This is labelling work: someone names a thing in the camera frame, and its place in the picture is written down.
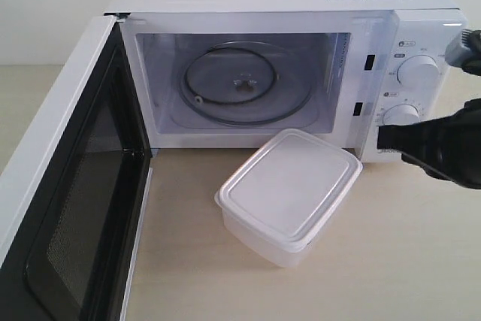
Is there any white plastic lidded container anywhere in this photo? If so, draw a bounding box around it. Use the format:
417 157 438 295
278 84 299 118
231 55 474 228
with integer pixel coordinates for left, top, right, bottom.
214 129 362 268

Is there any white microwave door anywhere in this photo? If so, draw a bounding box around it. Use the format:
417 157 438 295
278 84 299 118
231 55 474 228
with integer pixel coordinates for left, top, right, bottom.
1 15 152 320

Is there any white control knob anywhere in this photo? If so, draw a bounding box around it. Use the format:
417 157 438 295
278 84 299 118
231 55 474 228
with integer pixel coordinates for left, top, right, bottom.
383 104 419 126
397 55 440 88

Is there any glass microwave turntable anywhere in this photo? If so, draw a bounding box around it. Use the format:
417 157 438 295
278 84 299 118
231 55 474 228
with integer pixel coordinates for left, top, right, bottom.
177 41 315 127

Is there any white microwave oven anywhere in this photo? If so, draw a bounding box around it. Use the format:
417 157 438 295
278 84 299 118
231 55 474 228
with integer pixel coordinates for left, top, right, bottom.
106 0 467 162

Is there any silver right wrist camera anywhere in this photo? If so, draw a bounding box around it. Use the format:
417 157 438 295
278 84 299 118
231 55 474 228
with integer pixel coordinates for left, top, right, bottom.
444 29 480 76

